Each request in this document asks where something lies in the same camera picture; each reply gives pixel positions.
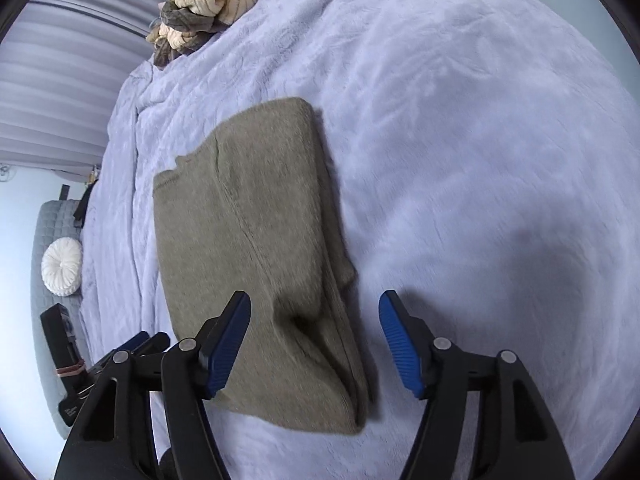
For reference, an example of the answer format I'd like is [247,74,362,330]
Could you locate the black strap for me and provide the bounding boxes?
[59,184,90,232]

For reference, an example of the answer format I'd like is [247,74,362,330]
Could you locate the olive knit sweater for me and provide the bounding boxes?
[152,97,372,435]

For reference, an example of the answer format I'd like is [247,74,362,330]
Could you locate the white window curtain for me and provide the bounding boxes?
[0,0,167,177]

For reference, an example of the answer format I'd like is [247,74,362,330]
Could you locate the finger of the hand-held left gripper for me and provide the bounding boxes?
[137,332,171,356]
[107,330,151,354]

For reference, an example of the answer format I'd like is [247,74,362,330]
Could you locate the round white pleated pillow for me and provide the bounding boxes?
[41,238,84,297]

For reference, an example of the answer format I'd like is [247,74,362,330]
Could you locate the grey quilted sofa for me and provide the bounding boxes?
[30,199,97,442]

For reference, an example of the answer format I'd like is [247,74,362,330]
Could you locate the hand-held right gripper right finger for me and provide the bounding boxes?
[378,290,576,480]

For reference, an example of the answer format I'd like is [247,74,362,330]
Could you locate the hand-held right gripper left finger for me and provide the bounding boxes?
[54,291,252,480]

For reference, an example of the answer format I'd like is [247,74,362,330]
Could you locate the lavender plush blanket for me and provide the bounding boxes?
[79,0,640,480]

